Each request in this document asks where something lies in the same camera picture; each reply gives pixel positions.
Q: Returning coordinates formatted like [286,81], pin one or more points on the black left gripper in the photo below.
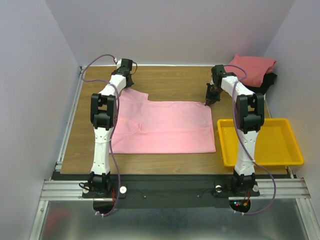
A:
[129,84]

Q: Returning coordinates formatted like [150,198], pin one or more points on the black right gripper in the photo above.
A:
[212,93]

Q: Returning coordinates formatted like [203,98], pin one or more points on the light pink t-shirt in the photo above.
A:
[162,127]

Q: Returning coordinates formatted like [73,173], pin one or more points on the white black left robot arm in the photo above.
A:
[104,111]

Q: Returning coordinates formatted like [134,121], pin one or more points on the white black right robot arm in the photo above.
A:
[248,116]

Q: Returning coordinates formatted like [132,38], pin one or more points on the folded salmon red t-shirt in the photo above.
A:
[255,67]

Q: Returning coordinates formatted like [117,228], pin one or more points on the folded black t-shirt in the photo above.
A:
[268,80]

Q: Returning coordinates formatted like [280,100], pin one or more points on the yellow plastic tray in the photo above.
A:
[276,144]

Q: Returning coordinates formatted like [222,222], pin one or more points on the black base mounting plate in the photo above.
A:
[160,191]

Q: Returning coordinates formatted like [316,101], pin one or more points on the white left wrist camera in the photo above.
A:
[117,62]

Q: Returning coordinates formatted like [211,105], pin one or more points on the aluminium left side rail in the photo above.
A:
[63,147]

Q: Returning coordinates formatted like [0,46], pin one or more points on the aluminium front frame rail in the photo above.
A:
[293,188]

